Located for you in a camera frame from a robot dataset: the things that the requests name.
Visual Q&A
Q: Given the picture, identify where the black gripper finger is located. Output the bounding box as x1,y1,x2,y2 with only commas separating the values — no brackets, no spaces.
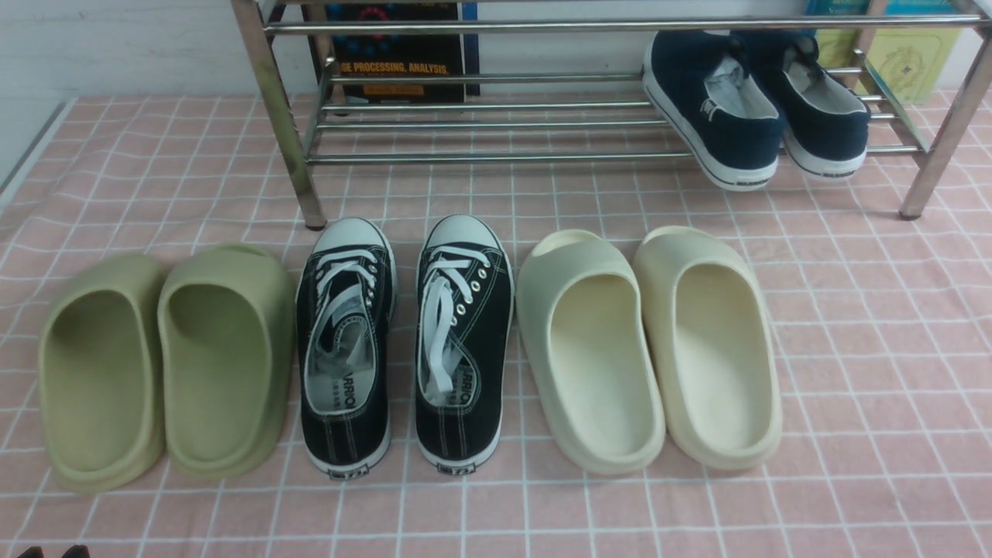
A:
61,545,90,558

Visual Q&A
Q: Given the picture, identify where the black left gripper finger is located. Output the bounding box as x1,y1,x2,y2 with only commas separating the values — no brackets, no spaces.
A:
17,546,45,558

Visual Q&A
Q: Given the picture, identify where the navy slip-on shoe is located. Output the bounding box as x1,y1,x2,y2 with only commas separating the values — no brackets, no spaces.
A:
731,29,870,181
642,29,786,191

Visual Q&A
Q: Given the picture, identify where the silver metal shoe rack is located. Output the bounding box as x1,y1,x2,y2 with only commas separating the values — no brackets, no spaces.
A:
231,1,990,230

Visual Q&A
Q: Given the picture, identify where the left green foam slipper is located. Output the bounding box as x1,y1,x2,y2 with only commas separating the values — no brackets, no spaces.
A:
38,253,164,494

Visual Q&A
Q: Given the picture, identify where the green foam slipper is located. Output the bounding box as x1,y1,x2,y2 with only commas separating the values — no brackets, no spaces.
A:
158,243,295,479
38,253,164,494

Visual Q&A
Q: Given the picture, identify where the right green foam slipper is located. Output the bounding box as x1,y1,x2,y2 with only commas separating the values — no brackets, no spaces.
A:
158,243,295,479

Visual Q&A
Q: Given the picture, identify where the left black canvas sneaker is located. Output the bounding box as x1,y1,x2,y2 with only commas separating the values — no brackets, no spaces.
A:
295,218,397,481

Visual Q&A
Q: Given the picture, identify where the black canvas sneaker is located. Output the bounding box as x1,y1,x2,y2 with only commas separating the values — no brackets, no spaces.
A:
295,218,397,481
415,215,516,476

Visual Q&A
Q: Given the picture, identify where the right black canvas sneaker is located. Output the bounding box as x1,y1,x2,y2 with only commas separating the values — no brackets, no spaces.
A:
415,215,516,476

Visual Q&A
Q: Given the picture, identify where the left cream foam slipper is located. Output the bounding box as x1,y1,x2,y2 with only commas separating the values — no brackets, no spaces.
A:
516,229,666,474

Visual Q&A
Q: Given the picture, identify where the cream foam slipper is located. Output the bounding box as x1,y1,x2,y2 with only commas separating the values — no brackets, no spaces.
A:
632,226,783,470
516,229,666,474

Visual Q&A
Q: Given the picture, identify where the black image processing book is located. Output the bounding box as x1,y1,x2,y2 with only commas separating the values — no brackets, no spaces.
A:
301,2,481,105

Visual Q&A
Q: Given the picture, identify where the right cream foam slipper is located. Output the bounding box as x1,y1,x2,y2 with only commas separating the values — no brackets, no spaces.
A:
632,226,783,470

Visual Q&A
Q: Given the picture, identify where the pink checkered tablecloth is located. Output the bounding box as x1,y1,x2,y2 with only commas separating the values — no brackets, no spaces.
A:
1,98,990,557

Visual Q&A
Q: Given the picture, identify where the yellow teal book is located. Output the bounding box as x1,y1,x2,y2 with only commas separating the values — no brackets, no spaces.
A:
805,1,961,103

